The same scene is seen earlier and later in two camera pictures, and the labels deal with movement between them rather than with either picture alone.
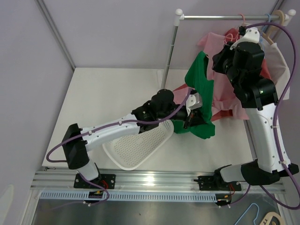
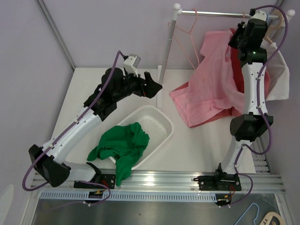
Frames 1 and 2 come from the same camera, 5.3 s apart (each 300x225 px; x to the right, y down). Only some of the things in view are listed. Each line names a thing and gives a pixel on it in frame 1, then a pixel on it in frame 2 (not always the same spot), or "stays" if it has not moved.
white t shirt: (275, 60) stays
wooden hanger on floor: (269, 216) stays
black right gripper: (219, 58) → (232, 43)
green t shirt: (197, 78) → (122, 143)
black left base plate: (107, 181) stays
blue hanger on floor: (243, 213) stays
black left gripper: (193, 118) → (151, 88)
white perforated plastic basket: (133, 152) stays
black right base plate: (214, 183) stays
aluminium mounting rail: (144, 181) stays
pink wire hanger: (230, 36) → (191, 36)
